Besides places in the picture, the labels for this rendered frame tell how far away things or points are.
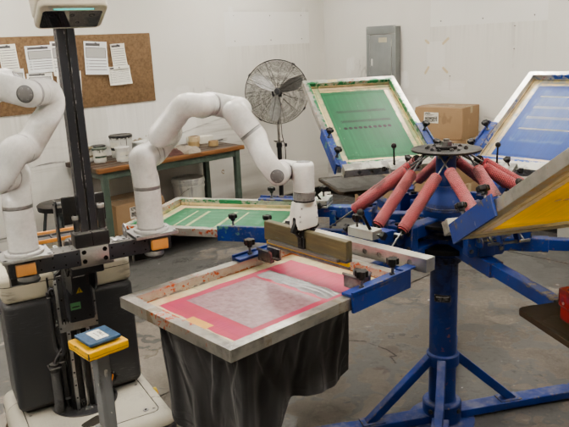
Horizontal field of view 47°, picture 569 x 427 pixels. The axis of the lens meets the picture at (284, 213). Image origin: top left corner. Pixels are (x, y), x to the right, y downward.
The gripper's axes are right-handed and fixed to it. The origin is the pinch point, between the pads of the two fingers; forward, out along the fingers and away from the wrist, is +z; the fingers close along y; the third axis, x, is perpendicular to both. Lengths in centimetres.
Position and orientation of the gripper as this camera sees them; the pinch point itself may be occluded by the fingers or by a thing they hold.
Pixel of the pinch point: (305, 241)
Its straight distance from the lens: 230.3
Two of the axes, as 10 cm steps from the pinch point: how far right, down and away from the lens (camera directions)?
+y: -7.3, 2.0, -6.6
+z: 0.3, 9.7, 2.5
